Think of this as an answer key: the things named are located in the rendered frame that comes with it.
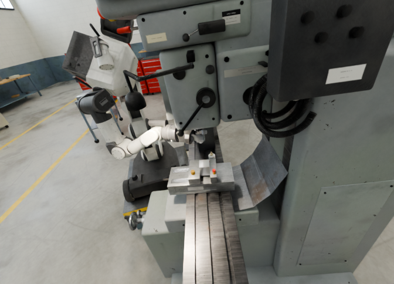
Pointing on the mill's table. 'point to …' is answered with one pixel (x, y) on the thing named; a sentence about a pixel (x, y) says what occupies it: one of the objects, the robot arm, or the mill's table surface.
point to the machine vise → (219, 185)
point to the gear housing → (146, 33)
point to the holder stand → (207, 141)
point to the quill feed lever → (205, 98)
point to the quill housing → (191, 85)
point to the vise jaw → (195, 172)
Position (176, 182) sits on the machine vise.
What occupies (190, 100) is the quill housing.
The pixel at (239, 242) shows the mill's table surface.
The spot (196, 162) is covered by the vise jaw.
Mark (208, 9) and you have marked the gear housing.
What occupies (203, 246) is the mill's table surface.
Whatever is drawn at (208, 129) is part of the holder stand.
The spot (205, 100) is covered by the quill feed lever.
